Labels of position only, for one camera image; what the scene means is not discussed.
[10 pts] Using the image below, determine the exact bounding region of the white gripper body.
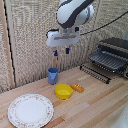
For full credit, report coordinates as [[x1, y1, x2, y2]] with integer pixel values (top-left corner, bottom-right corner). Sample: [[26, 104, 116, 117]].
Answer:
[[45, 27, 81, 48]]

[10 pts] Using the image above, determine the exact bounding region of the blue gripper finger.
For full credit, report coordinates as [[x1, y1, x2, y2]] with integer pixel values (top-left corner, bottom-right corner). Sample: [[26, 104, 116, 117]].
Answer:
[[65, 47, 71, 55], [53, 49, 59, 57]]

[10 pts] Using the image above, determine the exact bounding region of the yellow bowl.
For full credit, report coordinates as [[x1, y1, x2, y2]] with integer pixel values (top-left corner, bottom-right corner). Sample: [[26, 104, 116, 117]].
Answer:
[[54, 83, 74, 100]]

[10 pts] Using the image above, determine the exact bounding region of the black dish rack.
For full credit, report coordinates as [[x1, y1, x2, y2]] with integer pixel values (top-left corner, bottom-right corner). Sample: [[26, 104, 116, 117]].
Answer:
[[88, 37, 128, 80]]

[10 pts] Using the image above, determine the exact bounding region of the blue cup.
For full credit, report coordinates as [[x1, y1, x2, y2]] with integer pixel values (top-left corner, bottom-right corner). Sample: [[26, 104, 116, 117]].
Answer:
[[47, 67, 60, 85]]

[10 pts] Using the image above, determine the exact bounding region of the small orange ridged block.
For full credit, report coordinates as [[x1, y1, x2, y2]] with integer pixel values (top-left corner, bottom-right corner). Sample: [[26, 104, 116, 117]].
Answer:
[[70, 82, 85, 94]]

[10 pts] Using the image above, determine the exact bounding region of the floral rimmed white plate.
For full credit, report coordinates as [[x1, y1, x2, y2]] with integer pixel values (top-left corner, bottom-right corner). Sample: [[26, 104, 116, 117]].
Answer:
[[7, 93, 55, 128]]

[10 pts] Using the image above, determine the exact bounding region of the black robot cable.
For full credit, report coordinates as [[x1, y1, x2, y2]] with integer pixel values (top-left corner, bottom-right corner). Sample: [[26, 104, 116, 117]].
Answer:
[[79, 10, 128, 36]]

